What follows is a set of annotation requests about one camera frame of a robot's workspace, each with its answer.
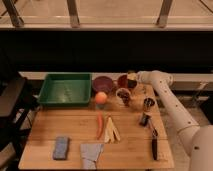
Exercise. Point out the green plastic tray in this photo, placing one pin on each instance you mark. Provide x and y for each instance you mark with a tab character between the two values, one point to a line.
66	90

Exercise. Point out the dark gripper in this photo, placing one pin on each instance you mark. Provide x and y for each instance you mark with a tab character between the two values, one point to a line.
132	83

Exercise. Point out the orange carrot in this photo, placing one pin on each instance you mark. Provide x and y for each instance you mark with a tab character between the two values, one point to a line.
100	125

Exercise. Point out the wooden cutting board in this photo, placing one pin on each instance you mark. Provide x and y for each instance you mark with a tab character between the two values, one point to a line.
133	151

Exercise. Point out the small metal cup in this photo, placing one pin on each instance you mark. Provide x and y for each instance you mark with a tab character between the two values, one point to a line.
148	103

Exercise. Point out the red bowl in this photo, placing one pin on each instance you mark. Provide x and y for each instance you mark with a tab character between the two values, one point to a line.
122	82

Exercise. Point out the grey cloth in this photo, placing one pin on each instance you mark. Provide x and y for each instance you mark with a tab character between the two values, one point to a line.
90	153

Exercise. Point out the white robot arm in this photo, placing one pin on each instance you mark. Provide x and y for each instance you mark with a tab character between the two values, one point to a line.
197	140

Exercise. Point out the black chair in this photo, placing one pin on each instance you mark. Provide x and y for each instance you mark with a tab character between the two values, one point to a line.
16	101

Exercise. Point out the orange fruit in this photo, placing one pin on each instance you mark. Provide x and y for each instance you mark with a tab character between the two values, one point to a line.
101	97

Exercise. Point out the purple bowl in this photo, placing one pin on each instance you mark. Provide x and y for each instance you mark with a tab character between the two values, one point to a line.
103	84

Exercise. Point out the pale banana peel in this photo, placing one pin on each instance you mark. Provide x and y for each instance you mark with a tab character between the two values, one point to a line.
111	132

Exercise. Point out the blue sponge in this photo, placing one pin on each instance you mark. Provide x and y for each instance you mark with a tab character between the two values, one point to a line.
61	148

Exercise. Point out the clear cup with dark contents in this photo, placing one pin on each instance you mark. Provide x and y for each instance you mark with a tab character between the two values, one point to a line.
123	97

